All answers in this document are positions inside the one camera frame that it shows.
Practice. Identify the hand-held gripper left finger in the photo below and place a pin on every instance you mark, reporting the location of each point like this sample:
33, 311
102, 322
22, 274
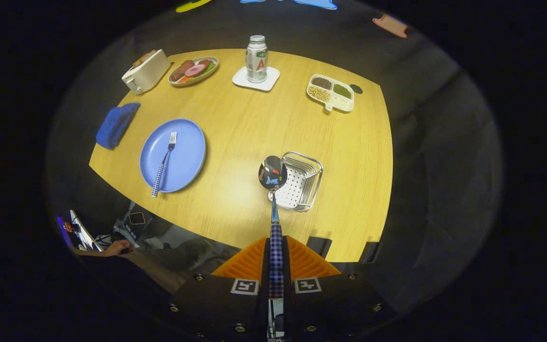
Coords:
264, 285

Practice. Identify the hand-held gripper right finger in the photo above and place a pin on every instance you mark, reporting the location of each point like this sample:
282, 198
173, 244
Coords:
287, 285

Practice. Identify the black table clamp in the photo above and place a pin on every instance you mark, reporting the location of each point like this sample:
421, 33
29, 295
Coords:
370, 251
318, 247

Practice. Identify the blue round plate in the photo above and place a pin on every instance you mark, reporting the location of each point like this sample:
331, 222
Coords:
185, 159

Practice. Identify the white divided bean tray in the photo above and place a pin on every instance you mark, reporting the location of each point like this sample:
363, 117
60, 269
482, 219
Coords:
336, 101

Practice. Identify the lit computer screen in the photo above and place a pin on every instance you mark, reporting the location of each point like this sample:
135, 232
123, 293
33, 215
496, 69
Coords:
64, 232

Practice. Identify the white square coaster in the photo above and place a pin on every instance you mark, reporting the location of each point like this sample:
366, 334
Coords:
241, 79

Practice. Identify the black table grommet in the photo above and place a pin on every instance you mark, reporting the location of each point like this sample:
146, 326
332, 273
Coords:
356, 89

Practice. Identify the blue folded towel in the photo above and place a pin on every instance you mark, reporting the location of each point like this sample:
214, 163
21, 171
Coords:
114, 126

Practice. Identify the orange carrot slice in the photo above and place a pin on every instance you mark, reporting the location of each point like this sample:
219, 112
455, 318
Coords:
183, 79

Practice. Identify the green lettuce leaf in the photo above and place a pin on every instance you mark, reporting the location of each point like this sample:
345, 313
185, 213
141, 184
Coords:
210, 69

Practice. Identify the white drink bottle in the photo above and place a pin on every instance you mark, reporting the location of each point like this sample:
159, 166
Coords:
257, 61

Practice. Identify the pink ham slice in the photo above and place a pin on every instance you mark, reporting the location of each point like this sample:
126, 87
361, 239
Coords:
194, 70

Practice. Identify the brown meat piece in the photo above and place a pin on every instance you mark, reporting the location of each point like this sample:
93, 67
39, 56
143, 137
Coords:
204, 62
180, 71

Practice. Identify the grey food plate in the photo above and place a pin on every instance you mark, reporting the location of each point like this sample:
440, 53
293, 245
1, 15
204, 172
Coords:
212, 61

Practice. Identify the white toaster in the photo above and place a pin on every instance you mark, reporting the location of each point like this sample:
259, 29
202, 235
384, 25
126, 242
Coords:
149, 75

